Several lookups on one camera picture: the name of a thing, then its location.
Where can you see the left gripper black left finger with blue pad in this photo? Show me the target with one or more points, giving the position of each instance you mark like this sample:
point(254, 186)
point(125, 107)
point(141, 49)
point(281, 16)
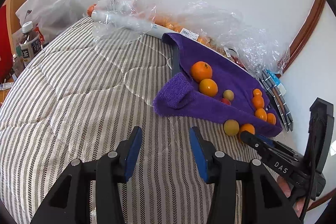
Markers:
point(68, 199)

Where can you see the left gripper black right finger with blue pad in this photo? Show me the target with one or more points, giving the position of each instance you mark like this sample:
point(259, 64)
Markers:
point(263, 200)

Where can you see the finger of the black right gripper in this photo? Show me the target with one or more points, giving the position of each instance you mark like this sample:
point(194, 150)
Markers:
point(277, 156)

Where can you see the person's hand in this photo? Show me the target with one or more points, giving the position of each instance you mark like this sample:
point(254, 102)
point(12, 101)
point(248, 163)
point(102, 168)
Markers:
point(300, 205)

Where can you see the grey checked cloth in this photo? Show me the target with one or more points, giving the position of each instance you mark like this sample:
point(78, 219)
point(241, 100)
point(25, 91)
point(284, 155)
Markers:
point(278, 98)

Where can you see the small orange right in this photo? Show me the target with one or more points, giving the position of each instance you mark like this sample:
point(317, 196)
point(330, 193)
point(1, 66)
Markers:
point(271, 118)

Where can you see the small orange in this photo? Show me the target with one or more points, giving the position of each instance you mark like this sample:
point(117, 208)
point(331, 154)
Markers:
point(261, 114)
point(271, 118)
point(258, 102)

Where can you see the orange fruit front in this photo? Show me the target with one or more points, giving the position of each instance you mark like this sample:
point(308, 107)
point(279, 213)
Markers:
point(246, 127)

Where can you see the small kumquat top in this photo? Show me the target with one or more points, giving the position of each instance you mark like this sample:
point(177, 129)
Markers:
point(257, 92)

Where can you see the yellow-green fruit front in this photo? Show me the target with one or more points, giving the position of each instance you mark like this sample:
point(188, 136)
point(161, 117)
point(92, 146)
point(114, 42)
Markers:
point(231, 127)

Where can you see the clear plastic bag right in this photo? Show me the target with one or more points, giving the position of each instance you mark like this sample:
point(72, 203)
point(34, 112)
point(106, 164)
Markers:
point(257, 48)

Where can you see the clear plastic bag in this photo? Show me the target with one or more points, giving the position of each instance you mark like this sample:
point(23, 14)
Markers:
point(257, 48)
point(141, 9)

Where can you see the small red fruit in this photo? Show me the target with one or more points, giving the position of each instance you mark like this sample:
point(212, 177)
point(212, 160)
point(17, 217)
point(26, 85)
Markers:
point(226, 101)

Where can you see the small yellow-green fruit on towel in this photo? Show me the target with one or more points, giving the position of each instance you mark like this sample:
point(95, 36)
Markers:
point(229, 95)

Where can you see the striped quilt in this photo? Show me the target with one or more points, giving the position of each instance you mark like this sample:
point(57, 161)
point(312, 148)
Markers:
point(80, 97)

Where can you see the large orange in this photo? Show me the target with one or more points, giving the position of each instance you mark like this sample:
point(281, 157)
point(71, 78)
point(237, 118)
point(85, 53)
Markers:
point(208, 87)
point(200, 71)

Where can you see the purple towel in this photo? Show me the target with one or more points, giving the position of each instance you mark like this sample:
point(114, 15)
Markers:
point(180, 96)

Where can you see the brown wooden trim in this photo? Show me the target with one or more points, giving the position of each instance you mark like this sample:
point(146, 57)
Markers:
point(305, 32)

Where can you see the red object left edge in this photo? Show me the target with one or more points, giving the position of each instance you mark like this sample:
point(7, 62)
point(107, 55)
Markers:
point(6, 62)

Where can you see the tea bottle white cap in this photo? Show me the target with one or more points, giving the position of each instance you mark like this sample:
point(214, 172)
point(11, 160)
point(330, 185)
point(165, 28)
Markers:
point(30, 43)

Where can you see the white roll tube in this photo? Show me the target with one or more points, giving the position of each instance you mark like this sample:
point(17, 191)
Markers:
point(108, 23)

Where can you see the white plastic bag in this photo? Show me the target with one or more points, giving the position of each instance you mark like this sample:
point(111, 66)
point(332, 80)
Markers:
point(52, 17)

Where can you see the clear plastic bag left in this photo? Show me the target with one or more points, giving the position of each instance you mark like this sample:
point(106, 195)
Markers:
point(141, 9)

